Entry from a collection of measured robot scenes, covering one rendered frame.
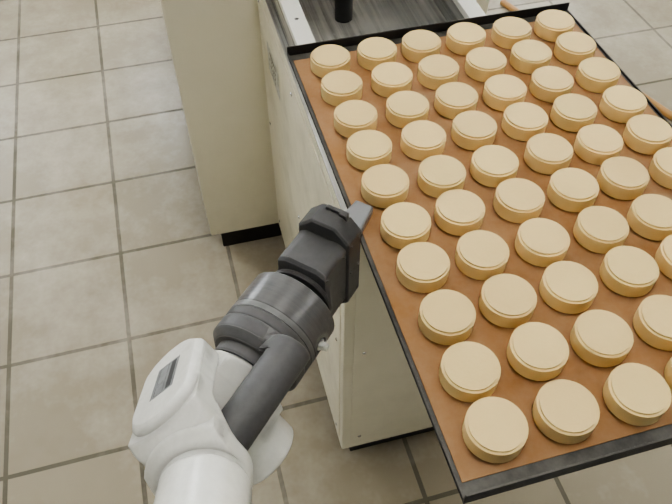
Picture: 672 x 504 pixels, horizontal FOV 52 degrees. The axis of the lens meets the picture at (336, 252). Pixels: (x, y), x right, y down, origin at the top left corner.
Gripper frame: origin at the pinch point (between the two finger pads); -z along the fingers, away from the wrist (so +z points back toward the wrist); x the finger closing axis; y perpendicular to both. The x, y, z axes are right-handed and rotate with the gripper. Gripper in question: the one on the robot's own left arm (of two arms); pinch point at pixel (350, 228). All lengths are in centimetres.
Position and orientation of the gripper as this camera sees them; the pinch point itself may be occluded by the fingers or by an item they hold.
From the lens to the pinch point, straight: 70.0
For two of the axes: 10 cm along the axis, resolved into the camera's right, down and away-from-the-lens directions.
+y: -8.7, -3.8, 3.1
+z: -4.9, 6.7, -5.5
